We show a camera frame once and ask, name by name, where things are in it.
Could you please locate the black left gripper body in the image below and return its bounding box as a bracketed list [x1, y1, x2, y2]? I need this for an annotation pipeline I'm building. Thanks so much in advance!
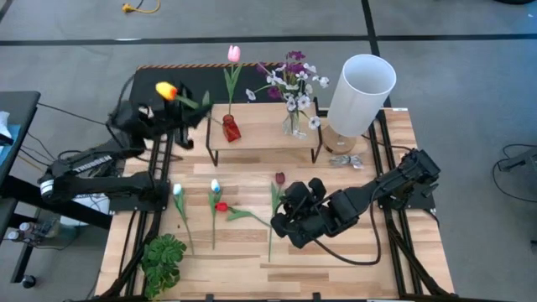
[144, 100, 195, 151]

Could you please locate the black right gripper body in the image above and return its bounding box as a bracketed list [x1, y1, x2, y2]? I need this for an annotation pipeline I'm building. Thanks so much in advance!
[289, 196, 336, 248]

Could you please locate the dark red artificial tulip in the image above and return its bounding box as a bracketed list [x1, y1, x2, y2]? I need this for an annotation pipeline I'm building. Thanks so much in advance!
[267, 171, 287, 263]

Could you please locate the yellow orange artificial tulip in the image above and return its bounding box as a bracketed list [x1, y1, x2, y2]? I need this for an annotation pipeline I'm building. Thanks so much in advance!
[154, 81, 224, 126]

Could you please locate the red glass vase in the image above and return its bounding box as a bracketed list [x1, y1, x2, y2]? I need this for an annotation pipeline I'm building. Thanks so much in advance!
[221, 113, 242, 143]

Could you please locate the pink artificial tulip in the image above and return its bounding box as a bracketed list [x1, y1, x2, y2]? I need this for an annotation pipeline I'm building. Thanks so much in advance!
[222, 44, 243, 118]

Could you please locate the white blue artificial tulip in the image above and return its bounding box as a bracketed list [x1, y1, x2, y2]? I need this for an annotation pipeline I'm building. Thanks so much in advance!
[208, 178, 223, 252]
[172, 182, 196, 256]

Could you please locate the clear glass vase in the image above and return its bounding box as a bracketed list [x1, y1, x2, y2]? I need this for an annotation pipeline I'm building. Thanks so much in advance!
[281, 109, 303, 136]

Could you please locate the purple and white flower bunch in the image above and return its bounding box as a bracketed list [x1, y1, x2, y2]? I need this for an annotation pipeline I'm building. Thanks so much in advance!
[245, 61, 331, 140]

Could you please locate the purple artificial flower stem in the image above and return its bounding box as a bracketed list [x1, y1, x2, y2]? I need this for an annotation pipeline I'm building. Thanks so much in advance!
[255, 49, 310, 127]

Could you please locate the wooden shelf with black legs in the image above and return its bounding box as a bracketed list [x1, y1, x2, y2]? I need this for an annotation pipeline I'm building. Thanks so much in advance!
[204, 96, 324, 168]

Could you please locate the black hazard-striped floor mat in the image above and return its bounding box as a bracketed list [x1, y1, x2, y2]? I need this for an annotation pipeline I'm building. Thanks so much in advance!
[127, 62, 307, 115]

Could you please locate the crumpled silver wrapper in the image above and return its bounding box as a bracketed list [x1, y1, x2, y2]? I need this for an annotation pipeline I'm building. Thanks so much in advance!
[328, 154, 365, 169]

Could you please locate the white printed box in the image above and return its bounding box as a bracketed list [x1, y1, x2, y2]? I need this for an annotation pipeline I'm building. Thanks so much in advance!
[60, 193, 111, 227]

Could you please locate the white shade table lamp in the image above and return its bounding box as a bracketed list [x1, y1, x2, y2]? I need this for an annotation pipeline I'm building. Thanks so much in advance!
[321, 53, 398, 155]

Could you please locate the green artificial leaf plant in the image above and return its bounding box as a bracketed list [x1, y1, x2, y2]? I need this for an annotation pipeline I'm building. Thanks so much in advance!
[140, 233, 188, 299]

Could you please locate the black desk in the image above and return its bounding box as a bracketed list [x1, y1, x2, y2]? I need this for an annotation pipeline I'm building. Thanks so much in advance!
[0, 91, 113, 290]

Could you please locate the blue sheet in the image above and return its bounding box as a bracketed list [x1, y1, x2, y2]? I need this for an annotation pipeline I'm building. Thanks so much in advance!
[0, 124, 21, 167]

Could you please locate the white cloth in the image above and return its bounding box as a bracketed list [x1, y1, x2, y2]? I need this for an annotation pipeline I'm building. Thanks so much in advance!
[0, 111, 14, 147]

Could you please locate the black tripod stand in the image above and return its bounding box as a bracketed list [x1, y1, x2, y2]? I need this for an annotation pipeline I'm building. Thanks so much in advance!
[497, 144, 537, 173]

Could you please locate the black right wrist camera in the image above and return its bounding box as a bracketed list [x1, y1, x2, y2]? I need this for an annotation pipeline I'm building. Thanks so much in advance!
[308, 177, 327, 198]

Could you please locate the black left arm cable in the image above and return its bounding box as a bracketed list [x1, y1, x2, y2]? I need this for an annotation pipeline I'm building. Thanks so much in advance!
[116, 73, 138, 122]

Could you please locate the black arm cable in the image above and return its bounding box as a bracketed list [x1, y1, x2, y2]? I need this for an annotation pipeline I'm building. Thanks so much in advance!
[310, 184, 383, 267]
[116, 73, 138, 122]

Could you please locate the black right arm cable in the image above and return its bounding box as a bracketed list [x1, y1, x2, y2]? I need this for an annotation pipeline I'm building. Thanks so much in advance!
[310, 184, 383, 267]

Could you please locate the thin black floor cable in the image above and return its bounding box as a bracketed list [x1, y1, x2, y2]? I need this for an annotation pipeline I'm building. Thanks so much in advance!
[36, 102, 111, 127]

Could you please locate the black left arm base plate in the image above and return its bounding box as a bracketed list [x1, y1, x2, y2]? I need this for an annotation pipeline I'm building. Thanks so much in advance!
[109, 180, 171, 213]

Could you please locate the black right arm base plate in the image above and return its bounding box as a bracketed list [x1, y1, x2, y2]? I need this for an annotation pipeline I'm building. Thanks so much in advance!
[377, 165, 436, 211]

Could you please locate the black metal rig frame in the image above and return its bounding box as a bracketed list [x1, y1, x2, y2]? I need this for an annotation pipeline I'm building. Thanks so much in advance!
[96, 107, 456, 302]

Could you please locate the yellow plug cable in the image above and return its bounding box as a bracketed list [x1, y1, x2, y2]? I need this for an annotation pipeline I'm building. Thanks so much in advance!
[121, 0, 161, 14]

